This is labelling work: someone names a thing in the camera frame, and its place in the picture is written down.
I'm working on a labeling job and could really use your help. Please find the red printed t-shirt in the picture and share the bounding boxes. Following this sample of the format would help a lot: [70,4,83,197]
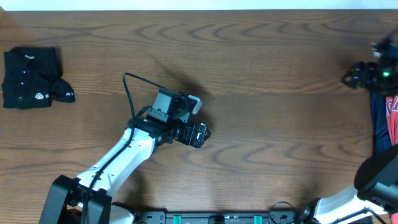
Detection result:
[386,95,398,146]

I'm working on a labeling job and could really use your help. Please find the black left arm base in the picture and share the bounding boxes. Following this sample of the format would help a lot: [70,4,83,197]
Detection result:
[39,175,112,224]

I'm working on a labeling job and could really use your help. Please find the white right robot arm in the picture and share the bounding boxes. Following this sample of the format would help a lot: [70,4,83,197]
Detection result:
[296,39,397,223]

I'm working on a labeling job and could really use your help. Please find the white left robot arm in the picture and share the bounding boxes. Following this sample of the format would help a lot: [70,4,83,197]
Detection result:
[77,116,211,197]

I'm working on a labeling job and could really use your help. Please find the dark blue garment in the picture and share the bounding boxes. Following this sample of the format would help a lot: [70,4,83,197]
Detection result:
[369,92,392,154]

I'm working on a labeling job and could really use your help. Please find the folded black polo shirt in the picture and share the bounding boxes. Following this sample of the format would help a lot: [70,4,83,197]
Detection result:
[1,47,75,110]

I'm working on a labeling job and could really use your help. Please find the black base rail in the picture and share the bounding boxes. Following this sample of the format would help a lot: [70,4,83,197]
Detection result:
[133,210,297,224]

